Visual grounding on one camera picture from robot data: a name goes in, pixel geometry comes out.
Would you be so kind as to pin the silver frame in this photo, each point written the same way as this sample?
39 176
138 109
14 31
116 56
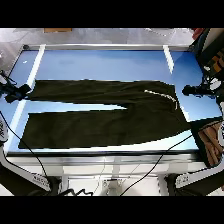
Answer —
110 159

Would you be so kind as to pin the heap of clothes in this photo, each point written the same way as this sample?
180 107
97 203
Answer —
213 60

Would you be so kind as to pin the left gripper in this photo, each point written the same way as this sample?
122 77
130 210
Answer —
19 93

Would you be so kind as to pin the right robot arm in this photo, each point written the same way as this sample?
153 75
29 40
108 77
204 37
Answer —
206 185

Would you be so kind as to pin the brown garment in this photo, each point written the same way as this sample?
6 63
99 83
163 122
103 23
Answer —
210 143

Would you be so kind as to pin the dark trousers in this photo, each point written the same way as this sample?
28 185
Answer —
150 113

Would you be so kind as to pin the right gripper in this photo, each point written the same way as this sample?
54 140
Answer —
191 90

